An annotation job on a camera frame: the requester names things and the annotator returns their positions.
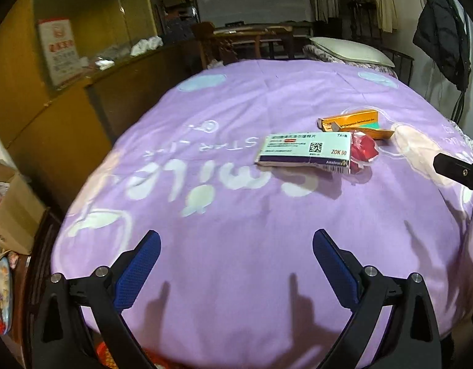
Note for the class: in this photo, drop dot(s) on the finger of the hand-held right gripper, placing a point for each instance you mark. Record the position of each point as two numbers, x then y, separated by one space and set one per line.
457 171

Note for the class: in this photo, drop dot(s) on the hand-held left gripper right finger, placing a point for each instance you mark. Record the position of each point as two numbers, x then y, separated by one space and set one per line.
336 269

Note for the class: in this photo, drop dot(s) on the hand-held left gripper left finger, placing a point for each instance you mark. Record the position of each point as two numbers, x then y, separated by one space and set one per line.
138 269

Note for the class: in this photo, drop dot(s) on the red plastic basket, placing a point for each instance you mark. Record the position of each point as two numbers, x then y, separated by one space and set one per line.
104 355

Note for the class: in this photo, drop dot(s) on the red wrapper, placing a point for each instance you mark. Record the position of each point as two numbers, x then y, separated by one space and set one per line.
363 148

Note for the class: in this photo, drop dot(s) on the orange medicine box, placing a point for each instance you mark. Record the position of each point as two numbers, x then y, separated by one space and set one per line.
355 121

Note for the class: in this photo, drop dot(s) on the white purple medicine box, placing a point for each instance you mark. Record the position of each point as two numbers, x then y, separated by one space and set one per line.
302 148

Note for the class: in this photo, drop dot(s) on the purple printed blanket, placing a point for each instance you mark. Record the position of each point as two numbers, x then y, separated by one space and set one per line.
259 207

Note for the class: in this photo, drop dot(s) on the metal bed headboard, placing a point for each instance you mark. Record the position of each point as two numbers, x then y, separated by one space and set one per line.
403 65

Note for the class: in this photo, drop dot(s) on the open brown cardboard box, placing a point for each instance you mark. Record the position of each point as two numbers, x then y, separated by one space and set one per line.
17 207

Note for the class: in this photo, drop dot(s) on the black jacket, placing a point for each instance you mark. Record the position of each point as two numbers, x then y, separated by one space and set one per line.
440 34

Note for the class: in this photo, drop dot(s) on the colourful printed bag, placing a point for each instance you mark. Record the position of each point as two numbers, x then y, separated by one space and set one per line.
0 296

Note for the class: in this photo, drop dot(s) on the yellow wooden glass cabinet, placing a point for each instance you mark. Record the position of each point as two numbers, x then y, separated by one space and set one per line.
67 130

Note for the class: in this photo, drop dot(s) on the white pillow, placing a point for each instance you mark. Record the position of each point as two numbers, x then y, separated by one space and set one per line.
352 50

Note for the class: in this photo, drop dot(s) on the patterned grey blanket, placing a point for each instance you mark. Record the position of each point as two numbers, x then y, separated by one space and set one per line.
325 58

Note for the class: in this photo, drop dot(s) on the small white crumpled cloth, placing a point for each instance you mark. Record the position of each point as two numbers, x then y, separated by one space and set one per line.
104 63

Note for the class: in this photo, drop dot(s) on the framed red white sign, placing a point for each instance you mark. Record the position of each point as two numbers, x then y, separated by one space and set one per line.
61 52

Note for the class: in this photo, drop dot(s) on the wooden chair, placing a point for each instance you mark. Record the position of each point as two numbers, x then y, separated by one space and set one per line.
240 42

